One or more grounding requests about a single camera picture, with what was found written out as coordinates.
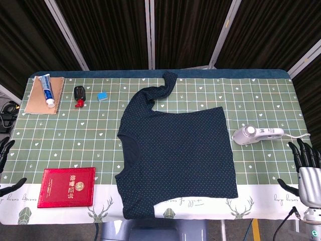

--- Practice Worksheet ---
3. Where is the black bottle with red cap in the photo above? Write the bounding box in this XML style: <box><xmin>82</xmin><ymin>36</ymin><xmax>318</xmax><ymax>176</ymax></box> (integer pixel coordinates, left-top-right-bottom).
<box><xmin>74</xmin><ymin>85</ymin><xmax>87</xmax><ymax>108</ymax></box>

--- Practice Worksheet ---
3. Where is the white handheld steamer iron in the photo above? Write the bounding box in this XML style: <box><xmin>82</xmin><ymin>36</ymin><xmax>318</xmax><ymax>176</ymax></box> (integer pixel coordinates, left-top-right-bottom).
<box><xmin>232</xmin><ymin>124</ymin><xmax>285</xmax><ymax>146</ymax></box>

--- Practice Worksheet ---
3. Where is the white blue toothpaste tube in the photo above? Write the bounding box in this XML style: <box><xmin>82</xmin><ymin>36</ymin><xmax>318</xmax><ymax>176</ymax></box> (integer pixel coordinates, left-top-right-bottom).
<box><xmin>38</xmin><ymin>74</ymin><xmax>55</xmax><ymax>108</ymax></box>

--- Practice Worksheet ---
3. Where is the white partition frame post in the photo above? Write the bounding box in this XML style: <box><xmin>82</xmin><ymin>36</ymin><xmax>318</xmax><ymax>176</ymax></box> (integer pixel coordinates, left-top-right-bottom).
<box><xmin>287</xmin><ymin>46</ymin><xmax>321</xmax><ymax>78</ymax></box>
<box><xmin>144</xmin><ymin>0</ymin><xmax>155</xmax><ymax>70</ymax></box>
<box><xmin>44</xmin><ymin>0</ymin><xmax>90</xmax><ymax>71</ymax></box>
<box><xmin>0</xmin><ymin>84</ymin><xmax>23</xmax><ymax>106</ymax></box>
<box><xmin>208</xmin><ymin>0</ymin><xmax>242</xmax><ymax>70</ymax></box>

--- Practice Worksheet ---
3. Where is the green grid pattern tablecloth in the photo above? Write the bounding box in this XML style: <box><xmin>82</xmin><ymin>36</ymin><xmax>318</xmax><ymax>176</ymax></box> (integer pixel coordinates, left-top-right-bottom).
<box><xmin>0</xmin><ymin>75</ymin><xmax>321</xmax><ymax>225</ymax></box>

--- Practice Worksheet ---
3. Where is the dark blue dotted shirt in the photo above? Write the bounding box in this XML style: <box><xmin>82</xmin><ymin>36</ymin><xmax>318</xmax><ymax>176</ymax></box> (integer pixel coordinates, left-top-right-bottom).
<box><xmin>114</xmin><ymin>71</ymin><xmax>239</xmax><ymax>219</ymax></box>

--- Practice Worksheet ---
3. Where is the black right hand cable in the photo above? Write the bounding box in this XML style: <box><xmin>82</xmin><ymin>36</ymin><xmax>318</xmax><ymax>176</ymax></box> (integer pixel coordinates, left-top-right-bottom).
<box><xmin>272</xmin><ymin>206</ymin><xmax>301</xmax><ymax>241</ymax></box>

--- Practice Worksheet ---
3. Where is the black cable pile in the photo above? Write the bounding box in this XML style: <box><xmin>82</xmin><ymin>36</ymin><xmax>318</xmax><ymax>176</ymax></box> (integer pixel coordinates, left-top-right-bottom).
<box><xmin>0</xmin><ymin>101</ymin><xmax>21</xmax><ymax>134</ymax></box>

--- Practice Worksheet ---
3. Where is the dark pleated curtain panel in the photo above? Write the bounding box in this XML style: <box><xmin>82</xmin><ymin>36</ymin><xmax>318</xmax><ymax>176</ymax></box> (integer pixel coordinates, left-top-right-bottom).
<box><xmin>215</xmin><ymin>0</ymin><xmax>321</xmax><ymax>73</ymax></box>
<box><xmin>56</xmin><ymin>0</ymin><xmax>150</xmax><ymax>71</ymax></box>
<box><xmin>0</xmin><ymin>0</ymin><xmax>82</xmax><ymax>100</ymax></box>
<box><xmin>154</xmin><ymin>0</ymin><xmax>233</xmax><ymax>70</ymax></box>
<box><xmin>292</xmin><ymin>54</ymin><xmax>321</xmax><ymax>151</ymax></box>

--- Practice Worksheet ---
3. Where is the brown spiral notebook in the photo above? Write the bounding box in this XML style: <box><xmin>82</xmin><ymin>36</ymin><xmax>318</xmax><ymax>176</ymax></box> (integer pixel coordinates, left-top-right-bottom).
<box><xmin>24</xmin><ymin>76</ymin><xmax>65</xmax><ymax>115</ymax></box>

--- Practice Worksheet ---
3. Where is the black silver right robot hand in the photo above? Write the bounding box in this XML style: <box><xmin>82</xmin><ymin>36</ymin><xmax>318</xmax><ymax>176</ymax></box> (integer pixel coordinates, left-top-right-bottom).
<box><xmin>277</xmin><ymin>138</ymin><xmax>321</xmax><ymax>210</ymax></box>

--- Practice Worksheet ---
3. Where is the yellow floor tape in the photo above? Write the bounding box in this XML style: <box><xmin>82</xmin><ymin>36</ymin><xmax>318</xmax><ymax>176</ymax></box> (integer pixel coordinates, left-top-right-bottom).
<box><xmin>251</xmin><ymin>218</ymin><xmax>261</xmax><ymax>241</ymax></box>

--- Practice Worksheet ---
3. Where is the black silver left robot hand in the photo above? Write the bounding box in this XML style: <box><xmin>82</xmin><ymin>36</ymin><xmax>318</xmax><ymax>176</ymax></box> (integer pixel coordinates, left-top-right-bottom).
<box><xmin>0</xmin><ymin>137</ymin><xmax>28</xmax><ymax>198</ymax></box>

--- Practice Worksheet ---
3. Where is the white table leg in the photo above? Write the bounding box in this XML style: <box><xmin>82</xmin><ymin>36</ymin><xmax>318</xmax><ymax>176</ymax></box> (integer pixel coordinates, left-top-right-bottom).
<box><xmin>220</xmin><ymin>220</ymin><xmax>228</xmax><ymax>241</ymax></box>

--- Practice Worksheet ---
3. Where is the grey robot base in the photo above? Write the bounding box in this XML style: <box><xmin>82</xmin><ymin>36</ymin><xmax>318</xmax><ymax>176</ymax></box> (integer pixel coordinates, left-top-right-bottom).
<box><xmin>100</xmin><ymin>219</ymin><xmax>208</xmax><ymax>241</ymax></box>

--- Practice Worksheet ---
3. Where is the red certificate book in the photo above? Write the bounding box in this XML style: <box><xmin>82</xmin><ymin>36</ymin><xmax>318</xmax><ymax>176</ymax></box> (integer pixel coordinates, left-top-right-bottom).
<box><xmin>37</xmin><ymin>167</ymin><xmax>96</xmax><ymax>208</ymax></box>

